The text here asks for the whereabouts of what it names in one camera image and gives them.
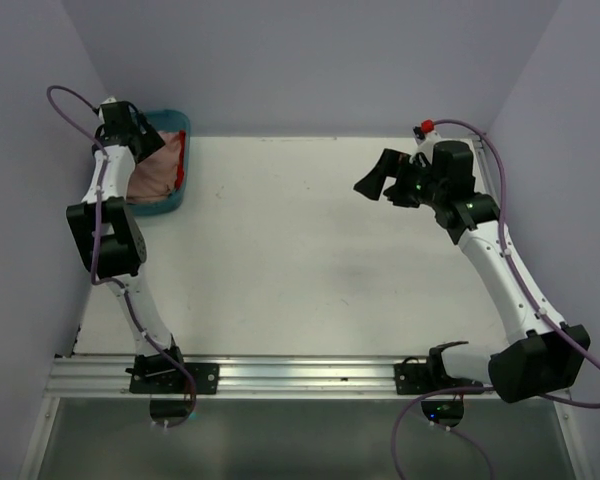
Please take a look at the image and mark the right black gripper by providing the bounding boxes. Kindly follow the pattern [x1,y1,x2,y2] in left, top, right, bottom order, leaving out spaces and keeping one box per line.
[355,148,446,209]

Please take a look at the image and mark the pink t shirt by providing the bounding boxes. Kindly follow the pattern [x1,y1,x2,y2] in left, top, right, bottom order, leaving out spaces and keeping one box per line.
[126,131,179,204]

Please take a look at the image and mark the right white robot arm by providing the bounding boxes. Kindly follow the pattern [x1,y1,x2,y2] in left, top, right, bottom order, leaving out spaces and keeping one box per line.
[354,140,590,403]

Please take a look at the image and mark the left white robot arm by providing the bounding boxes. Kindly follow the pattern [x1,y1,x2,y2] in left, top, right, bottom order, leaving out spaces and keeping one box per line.
[66,98,191,393]

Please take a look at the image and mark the teal plastic bin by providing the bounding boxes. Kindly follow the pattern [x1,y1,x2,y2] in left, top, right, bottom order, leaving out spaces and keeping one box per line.
[90,110,193,218]

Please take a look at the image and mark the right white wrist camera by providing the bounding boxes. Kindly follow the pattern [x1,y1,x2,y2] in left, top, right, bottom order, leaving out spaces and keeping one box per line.
[412,119,442,148]

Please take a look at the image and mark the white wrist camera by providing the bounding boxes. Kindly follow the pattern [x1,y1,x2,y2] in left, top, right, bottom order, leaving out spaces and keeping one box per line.
[412,119,442,148]
[98,96,118,110]

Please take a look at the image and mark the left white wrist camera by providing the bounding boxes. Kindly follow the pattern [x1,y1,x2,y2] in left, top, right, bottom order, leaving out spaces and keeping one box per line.
[98,96,118,110]

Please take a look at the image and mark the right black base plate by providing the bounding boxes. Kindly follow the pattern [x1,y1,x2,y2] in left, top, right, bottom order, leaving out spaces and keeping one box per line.
[393,357,483,395]

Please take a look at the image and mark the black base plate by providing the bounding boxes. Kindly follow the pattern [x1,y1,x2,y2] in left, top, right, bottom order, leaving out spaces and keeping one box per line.
[128,362,220,395]
[393,357,483,395]

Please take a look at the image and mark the aluminium rail frame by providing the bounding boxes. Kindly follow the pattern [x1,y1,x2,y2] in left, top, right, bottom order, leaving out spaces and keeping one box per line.
[44,355,400,400]

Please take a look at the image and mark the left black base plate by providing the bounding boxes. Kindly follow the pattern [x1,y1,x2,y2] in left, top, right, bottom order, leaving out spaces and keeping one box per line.
[128,362,220,395]

